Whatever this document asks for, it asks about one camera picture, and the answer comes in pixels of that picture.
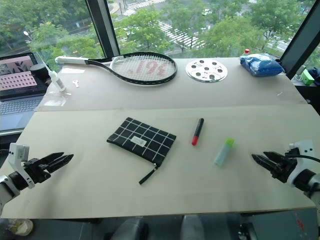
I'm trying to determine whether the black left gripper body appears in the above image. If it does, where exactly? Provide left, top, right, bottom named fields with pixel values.
left=23, top=157, right=53, bottom=185

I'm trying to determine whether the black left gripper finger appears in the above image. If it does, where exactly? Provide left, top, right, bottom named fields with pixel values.
left=37, top=151, right=65, bottom=166
left=43, top=153, right=75, bottom=174

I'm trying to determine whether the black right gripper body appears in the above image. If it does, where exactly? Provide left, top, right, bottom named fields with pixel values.
left=270, top=154, right=299, bottom=184

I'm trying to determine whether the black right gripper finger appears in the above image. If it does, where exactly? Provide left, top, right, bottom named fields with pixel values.
left=262, top=151, right=286, bottom=162
left=251, top=153, right=277, bottom=174

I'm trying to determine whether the laptop computer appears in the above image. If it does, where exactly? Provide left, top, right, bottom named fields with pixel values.
left=0, top=51, right=49, bottom=132

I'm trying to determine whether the black grid-pattern pouch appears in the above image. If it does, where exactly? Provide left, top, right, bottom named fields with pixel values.
left=106, top=116, right=177, bottom=186

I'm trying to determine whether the pale blue green-capped glue stick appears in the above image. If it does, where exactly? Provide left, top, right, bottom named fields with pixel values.
left=213, top=137, right=236, bottom=166

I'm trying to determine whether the black marker with red cap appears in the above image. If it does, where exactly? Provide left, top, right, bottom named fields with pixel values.
left=191, top=117, right=205, bottom=147

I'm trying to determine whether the white sealant tube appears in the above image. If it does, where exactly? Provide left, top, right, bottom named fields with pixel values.
left=40, top=59, right=67, bottom=93

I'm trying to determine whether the black cylindrical speaker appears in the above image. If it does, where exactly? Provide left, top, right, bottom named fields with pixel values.
left=30, top=63, right=49, bottom=82

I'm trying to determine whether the green and white device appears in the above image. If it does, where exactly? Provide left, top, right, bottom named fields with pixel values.
left=295, top=65, right=316, bottom=86

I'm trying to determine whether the dark blue cloth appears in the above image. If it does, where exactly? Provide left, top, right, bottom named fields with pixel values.
left=308, top=66, right=320, bottom=86

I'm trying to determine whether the blue plastic bag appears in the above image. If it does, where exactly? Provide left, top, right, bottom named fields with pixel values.
left=239, top=52, right=286, bottom=78

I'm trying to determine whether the dark rounded shape under table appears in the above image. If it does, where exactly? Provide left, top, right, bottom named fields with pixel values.
left=180, top=214, right=205, bottom=240
left=116, top=216, right=150, bottom=240

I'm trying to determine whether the black and white tennis racket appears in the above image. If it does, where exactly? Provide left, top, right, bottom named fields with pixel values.
left=54, top=51, right=178, bottom=87

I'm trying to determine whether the round perforated metal disc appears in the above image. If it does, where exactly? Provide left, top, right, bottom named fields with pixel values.
left=185, top=58, right=229, bottom=83

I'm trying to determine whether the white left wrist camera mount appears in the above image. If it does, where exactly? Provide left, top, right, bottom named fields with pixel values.
left=8, top=142, right=36, bottom=190

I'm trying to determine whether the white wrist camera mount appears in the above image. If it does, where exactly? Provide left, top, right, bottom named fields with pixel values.
left=8, top=142, right=36, bottom=190
left=285, top=139, right=315, bottom=188

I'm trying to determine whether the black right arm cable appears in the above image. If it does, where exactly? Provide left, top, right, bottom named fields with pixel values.
left=285, top=154, right=320, bottom=162

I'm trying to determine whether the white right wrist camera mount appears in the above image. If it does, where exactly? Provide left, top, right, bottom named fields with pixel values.
left=285, top=139, right=315, bottom=188

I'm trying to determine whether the dark window frame post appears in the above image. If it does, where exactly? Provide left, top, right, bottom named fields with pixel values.
left=279, top=0, right=320, bottom=81
left=84, top=0, right=122, bottom=61

